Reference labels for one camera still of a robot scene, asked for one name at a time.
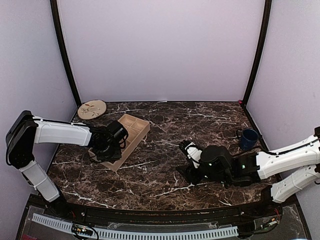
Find dark blue mug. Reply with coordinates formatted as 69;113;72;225
236;128;259;151

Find small green circuit board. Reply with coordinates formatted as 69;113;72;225
71;224;94;236

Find wooden compartment tray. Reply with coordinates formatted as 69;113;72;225
101;114;150;172

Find left black frame post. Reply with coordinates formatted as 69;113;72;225
50;0;82;107

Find right black frame post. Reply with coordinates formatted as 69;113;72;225
242;0;272;109

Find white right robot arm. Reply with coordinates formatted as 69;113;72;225
176;127;320;217

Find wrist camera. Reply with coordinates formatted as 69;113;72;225
107;120;129;144
179;140;232;178

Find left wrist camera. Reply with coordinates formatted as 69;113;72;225
107;120;129;144

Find black frame post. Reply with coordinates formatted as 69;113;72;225
242;0;272;109
50;0;82;107

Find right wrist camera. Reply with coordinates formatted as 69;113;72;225
179;140;232;178

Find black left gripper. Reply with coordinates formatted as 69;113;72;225
96;143;122;163

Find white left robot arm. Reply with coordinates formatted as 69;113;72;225
5;110;129;218

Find black front rail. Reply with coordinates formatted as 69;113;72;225
24;192;298;226

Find white slotted cable duct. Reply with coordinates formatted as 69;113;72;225
31;213;239;240

